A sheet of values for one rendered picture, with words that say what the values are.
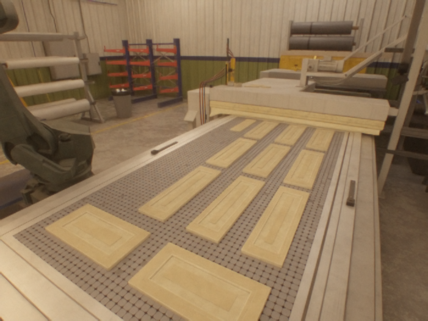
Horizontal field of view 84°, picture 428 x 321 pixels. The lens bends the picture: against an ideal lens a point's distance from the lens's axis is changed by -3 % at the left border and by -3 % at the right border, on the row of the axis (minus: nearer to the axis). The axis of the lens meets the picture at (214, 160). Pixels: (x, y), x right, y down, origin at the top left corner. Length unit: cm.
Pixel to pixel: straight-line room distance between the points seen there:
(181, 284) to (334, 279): 62
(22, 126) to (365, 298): 216
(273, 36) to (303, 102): 474
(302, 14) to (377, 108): 488
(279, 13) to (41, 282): 750
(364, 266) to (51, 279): 134
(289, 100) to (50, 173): 261
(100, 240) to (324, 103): 270
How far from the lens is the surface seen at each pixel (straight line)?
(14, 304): 131
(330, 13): 749
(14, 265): 144
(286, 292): 111
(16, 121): 210
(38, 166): 208
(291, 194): 164
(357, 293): 123
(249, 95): 343
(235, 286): 107
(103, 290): 116
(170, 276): 111
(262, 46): 788
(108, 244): 131
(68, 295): 119
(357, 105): 318
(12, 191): 351
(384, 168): 365
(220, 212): 141
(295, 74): 552
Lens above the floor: 173
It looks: 25 degrees down
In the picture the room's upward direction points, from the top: straight up
